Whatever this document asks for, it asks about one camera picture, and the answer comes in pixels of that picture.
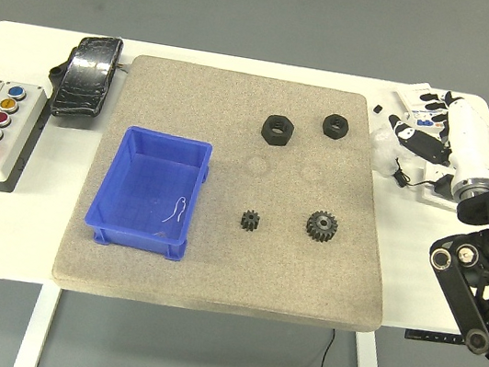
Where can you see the large black hex nut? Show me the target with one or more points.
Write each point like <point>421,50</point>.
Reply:
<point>267,133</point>

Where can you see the black tape-wrapped device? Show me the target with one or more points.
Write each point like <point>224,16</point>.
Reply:
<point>84,79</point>

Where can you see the small black hex nut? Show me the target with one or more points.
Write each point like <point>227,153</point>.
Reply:
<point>327,130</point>

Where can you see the black table control panel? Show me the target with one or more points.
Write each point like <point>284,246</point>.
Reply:
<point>434,337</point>

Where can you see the grey emergency-stop button box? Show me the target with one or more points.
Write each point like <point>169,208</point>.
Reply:
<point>28,112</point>

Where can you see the grey-brown foam mat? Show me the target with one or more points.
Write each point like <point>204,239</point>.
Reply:
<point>259,265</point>

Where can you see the black power adapter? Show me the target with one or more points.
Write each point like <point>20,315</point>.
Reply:
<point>443,187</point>

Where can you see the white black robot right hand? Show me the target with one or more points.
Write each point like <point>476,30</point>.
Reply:
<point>470,140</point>

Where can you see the white cardboard box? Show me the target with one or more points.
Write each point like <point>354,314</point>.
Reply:
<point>409,98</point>

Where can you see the large black gear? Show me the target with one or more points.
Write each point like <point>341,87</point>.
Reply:
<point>314,229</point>

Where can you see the small black gear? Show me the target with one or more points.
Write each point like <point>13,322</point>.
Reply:
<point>248,221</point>

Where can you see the white thread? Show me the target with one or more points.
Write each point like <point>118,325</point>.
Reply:
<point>168,219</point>

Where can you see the small black cube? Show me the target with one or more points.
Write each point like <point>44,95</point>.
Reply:
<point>377,109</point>

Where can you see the blue plastic bin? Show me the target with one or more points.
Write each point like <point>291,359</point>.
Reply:
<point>152,178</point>

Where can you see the crumpled clear plastic bag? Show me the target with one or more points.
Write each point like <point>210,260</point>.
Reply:
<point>381,154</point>

